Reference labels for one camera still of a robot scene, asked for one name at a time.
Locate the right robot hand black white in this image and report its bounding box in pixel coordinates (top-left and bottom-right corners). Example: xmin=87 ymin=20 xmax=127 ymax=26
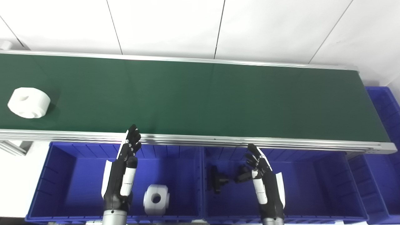
xmin=245 ymin=144 xmax=286 ymax=219

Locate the aluminium conveyor support leg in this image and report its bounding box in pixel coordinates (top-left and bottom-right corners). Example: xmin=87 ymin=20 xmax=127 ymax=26
xmin=0 ymin=140 xmax=33 ymax=156

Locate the white cylindrical part with holes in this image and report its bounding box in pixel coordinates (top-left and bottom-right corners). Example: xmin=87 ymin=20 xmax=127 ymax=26
xmin=143 ymin=184 xmax=170 ymax=216
xmin=7 ymin=87 xmax=51 ymax=119

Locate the green conveyor belt aluminium frame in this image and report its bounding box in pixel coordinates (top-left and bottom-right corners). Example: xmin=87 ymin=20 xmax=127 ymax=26
xmin=0 ymin=49 xmax=398 ymax=155

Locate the black T-shaped part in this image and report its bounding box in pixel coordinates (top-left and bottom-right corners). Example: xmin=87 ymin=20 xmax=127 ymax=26
xmin=207 ymin=165 xmax=230 ymax=194
xmin=235 ymin=165 xmax=253 ymax=184

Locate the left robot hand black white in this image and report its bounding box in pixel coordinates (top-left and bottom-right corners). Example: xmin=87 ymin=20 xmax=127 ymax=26
xmin=101 ymin=124 xmax=142 ymax=213

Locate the blue plastic bin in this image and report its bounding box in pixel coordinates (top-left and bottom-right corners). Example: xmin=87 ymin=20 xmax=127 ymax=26
xmin=348 ymin=87 xmax=400 ymax=224
xmin=25 ymin=141 xmax=205 ymax=224
xmin=202 ymin=146 xmax=369 ymax=224

